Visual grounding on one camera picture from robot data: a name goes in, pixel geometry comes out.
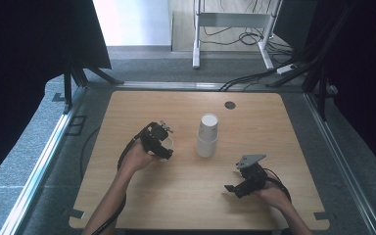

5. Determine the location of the thin black curved cable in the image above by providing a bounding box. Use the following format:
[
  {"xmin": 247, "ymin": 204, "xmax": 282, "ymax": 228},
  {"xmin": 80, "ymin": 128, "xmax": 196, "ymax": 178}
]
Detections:
[{"xmin": 79, "ymin": 125, "xmax": 102, "ymax": 179}]

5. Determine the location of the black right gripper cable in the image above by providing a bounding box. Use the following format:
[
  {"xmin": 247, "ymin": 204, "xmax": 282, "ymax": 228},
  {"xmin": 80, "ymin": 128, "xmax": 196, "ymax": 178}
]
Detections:
[{"xmin": 262, "ymin": 167, "xmax": 293, "ymax": 204}]

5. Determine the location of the black looped floor cable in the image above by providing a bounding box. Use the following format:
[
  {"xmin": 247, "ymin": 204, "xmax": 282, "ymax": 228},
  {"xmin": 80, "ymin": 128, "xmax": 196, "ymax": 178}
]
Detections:
[{"xmin": 198, "ymin": 26, "xmax": 268, "ymax": 47}]

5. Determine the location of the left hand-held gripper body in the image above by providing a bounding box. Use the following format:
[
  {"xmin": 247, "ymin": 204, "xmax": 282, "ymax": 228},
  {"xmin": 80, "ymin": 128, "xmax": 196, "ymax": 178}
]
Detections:
[{"xmin": 139, "ymin": 119, "xmax": 174, "ymax": 155}]

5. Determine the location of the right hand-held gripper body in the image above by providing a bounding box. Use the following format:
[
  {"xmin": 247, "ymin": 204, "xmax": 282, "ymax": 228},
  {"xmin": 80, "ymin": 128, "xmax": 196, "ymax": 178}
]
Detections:
[{"xmin": 235, "ymin": 153, "xmax": 271, "ymax": 198}]

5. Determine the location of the black tripod stand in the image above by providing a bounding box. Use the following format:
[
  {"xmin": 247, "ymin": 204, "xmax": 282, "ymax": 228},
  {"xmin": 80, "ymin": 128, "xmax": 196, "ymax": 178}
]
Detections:
[
  {"xmin": 265, "ymin": 0, "xmax": 355, "ymax": 122},
  {"xmin": 62, "ymin": 53, "xmax": 125, "ymax": 116}
]

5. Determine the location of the aluminium floor rail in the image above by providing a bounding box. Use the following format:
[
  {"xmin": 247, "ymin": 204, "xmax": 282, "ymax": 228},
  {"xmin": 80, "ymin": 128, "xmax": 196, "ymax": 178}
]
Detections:
[
  {"xmin": 116, "ymin": 80, "xmax": 227, "ymax": 92},
  {"xmin": 303, "ymin": 92, "xmax": 376, "ymax": 235},
  {"xmin": 0, "ymin": 106, "xmax": 76, "ymax": 235}
]

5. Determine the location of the black curtain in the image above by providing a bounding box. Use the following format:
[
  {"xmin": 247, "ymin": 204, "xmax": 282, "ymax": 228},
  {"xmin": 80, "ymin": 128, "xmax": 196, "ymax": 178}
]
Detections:
[
  {"xmin": 0, "ymin": 0, "xmax": 113, "ymax": 192},
  {"xmin": 305, "ymin": 0, "xmax": 376, "ymax": 182}
]

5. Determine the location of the white power strip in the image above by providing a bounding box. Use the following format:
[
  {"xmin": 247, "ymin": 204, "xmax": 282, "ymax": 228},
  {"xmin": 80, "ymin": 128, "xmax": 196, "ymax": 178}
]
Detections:
[{"xmin": 275, "ymin": 64, "xmax": 298, "ymax": 75}]

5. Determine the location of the black cable bundle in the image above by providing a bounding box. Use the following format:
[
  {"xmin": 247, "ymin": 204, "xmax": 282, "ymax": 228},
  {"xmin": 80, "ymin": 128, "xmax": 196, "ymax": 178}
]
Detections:
[{"xmin": 218, "ymin": 57, "xmax": 298, "ymax": 92}]

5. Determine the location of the person's right hand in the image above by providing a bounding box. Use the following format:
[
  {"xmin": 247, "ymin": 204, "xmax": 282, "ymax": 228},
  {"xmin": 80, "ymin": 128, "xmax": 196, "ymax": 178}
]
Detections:
[{"xmin": 254, "ymin": 180, "xmax": 292, "ymax": 213}]

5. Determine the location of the person's left hand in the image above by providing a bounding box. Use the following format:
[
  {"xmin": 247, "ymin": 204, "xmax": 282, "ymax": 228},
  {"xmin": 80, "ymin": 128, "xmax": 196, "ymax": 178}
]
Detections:
[{"xmin": 118, "ymin": 139, "xmax": 161, "ymax": 176}]

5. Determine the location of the white metal desk frame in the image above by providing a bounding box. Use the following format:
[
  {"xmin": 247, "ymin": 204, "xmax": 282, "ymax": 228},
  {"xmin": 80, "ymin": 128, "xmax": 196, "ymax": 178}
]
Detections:
[{"xmin": 192, "ymin": 0, "xmax": 284, "ymax": 71}]

